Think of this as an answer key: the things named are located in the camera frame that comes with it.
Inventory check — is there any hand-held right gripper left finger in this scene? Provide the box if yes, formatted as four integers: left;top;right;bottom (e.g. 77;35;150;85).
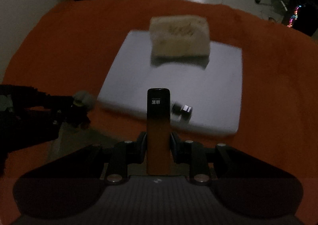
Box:
22;132;148;186

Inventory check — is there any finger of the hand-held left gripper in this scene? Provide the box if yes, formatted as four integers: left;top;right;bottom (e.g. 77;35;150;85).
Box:
53;109;91;130
25;93;76;110

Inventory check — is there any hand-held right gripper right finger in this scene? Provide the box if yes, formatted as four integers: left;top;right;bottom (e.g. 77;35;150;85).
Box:
170;132;297;186

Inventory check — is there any black and orange lighter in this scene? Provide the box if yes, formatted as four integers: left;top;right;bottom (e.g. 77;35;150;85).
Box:
146;88;172;176

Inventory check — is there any small bottle with black cap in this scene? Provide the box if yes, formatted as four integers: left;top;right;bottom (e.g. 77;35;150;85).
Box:
171;102;194;122

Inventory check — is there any orange blanket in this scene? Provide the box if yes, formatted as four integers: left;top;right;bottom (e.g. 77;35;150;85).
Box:
0;0;318;215

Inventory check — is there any flat white box lid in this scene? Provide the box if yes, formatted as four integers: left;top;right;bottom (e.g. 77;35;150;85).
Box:
97;30;243;137

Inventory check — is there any computer tower with coloured lights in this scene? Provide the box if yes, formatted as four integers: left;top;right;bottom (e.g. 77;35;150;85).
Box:
286;3;318;37

